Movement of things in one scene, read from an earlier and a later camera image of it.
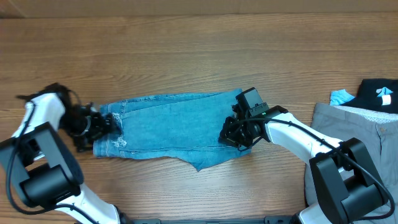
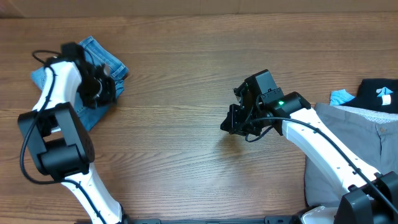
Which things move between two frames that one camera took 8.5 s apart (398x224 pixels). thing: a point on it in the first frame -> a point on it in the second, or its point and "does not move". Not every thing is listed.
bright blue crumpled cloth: x=339 y=97 does not move
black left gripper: x=101 y=129 -> x=107 y=99
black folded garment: x=367 y=96 does not move
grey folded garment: x=379 y=131 does not move
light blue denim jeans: x=185 y=126 -> x=86 y=115
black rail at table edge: x=268 y=219 does not move
